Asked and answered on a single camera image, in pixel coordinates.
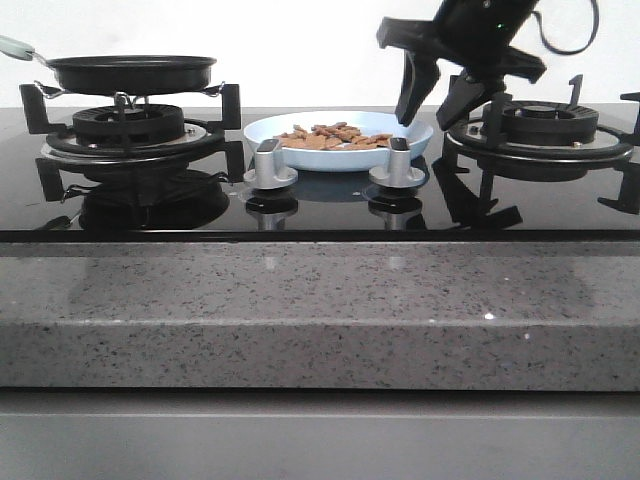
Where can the left gas burner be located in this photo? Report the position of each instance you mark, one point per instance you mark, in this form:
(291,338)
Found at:
(141,126)

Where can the left black pan support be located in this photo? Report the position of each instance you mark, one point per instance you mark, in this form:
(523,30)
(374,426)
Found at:
(201,138)

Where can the left silver stove knob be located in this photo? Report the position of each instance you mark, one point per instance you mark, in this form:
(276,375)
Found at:
(270,172)

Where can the pile of brown meat pieces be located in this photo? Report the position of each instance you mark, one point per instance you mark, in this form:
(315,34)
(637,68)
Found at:
(337,137)

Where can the black pan support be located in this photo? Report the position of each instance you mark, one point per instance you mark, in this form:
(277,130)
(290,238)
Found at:
(481,140)
(201,138)

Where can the black frying pan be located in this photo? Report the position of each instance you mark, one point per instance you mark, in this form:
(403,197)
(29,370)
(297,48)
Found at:
(137,75)

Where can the silver stove knob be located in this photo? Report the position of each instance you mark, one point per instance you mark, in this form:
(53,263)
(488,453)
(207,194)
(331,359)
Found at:
(270,172)
(398,172)

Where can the light blue plate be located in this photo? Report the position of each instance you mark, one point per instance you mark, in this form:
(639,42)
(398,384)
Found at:
(337,155)

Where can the black glass cooktop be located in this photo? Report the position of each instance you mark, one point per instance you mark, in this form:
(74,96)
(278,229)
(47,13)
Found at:
(207,199)

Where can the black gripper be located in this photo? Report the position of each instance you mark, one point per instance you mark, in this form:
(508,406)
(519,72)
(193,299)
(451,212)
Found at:
(475,35)

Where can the gas burner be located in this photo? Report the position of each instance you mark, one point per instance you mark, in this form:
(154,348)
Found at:
(141,126)
(544,123)

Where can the grey drawer front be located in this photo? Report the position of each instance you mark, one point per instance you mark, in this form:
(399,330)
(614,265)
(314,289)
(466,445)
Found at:
(317,435)

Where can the right silver stove knob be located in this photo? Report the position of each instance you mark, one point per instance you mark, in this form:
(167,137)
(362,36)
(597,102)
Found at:
(398,172)

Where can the right gas burner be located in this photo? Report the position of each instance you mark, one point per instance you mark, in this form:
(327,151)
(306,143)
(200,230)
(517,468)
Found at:
(544,123)

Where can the right black pan support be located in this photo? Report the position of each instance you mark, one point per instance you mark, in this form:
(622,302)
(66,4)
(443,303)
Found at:
(481,140)

